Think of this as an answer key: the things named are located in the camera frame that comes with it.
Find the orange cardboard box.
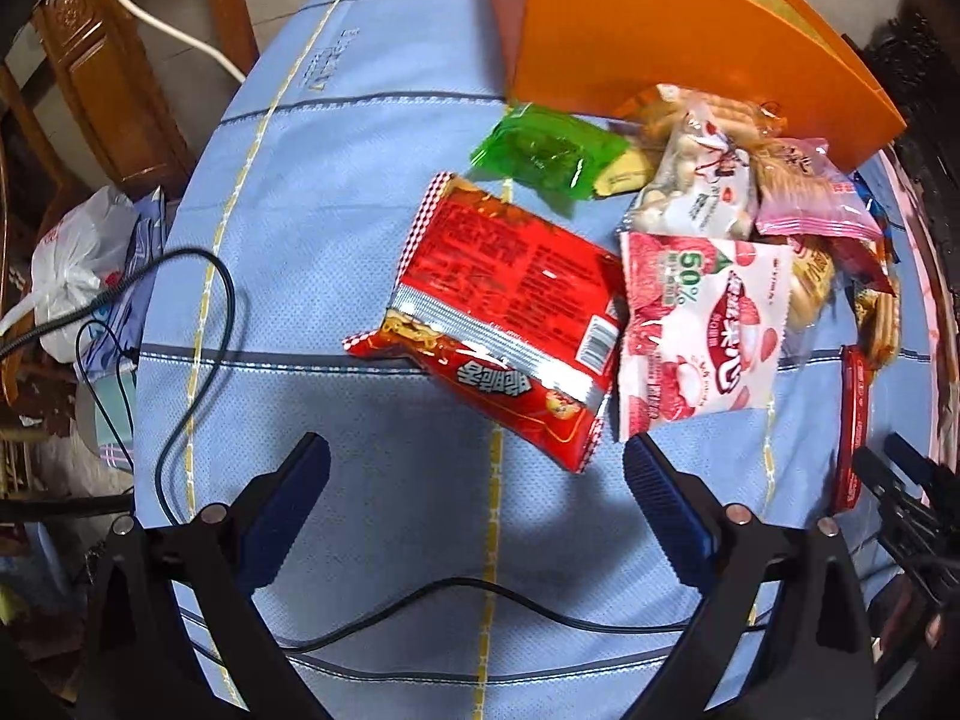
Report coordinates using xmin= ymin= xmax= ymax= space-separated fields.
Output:
xmin=487 ymin=0 xmax=908 ymax=170

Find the red round-biscuit packet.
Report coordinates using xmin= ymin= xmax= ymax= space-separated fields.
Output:
xmin=825 ymin=236 xmax=897 ymax=293

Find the blue white-print snack packet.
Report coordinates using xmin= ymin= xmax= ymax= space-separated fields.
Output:
xmin=851 ymin=172 xmax=901 ymax=263

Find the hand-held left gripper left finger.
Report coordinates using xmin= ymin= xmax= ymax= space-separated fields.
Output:
xmin=75 ymin=433 xmax=332 ymax=720

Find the black cable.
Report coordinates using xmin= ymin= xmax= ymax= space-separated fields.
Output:
xmin=0 ymin=247 xmax=773 ymax=653

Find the stick biscuit clear packet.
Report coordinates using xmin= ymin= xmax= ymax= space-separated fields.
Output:
xmin=615 ymin=86 xmax=785 ymax=158

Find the long red bar packet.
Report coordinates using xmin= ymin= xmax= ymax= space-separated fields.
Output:
xmin=831 ymin=345 xmax=875 ymax=515

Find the green snack packet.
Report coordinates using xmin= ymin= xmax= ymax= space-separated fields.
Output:
xmin=470 ymin=103 xmax=653 ymax=200

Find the long biscuit packet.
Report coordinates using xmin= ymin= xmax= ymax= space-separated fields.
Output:
xmin=851 ymin=281 xmax=901 ymax=368

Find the pink mattress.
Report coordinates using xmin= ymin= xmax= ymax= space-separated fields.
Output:
xmin=877 ymin=150 xmax=953 ymax=466

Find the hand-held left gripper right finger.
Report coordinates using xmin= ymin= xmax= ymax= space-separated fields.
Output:
xmin=624 ymin=433 xmax=878 ymax=720

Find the pink strawberry snack packet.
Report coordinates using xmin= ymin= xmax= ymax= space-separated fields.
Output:
xmin=616 ymin=231 xmax=796 ymax=443

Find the tan biscuit packet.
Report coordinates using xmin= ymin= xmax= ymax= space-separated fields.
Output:
xmin=787 ymin=236 xmax=837 ymax=331

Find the blue checked bed sheet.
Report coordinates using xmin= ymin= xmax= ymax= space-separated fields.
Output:
xmin=131 ymin=0 xmax=946 ymax=720

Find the red noodle packet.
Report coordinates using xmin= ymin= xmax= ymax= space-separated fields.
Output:
xmin=343 ymin=172 xmax=627 ymax=475

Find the carved wooden chair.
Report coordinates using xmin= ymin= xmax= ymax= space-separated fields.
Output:
xmin=0 ymin=0 xmax=260 ymax=181

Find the white plastic bag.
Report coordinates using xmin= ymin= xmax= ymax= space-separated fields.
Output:
xmin=30 ymin=186 xmax=162 ymax=361

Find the black carved headboard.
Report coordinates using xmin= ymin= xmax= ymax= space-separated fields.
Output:
xmin=840 ymin=0 xmax=960 ymax=466

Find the white power cable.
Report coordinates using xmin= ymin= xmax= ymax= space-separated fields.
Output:
xmin=67 ymin=0 xmax=248 ymax=83

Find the white red-print snack packet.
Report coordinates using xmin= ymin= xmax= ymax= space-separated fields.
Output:
xmin=619 ymin=90 xmax=758 ymax=241

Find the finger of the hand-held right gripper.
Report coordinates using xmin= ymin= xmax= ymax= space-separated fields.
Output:
xmin=883 ymin=431 xmax=947 ymax=492
xmin=853 ymin=446 xmax=912 ymax=500

